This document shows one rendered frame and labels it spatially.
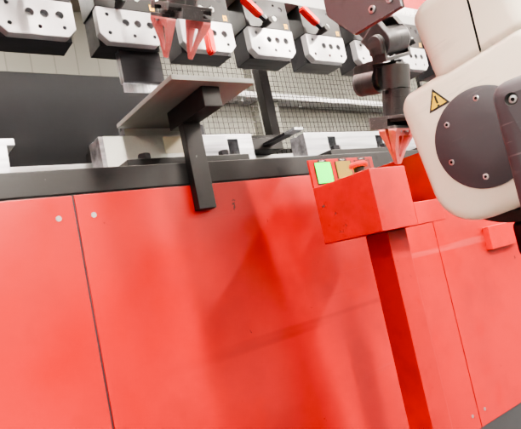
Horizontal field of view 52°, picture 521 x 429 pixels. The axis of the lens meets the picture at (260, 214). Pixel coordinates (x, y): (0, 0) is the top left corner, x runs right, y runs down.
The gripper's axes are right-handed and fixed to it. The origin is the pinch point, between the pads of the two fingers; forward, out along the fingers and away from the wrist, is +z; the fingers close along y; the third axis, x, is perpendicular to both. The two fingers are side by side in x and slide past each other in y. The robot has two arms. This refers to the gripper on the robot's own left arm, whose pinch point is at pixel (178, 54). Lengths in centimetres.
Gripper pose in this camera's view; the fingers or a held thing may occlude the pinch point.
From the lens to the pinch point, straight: 109.9
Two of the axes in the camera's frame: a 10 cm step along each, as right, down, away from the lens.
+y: -7.9, 1.2, -6.0
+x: 6.0, 3.5, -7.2
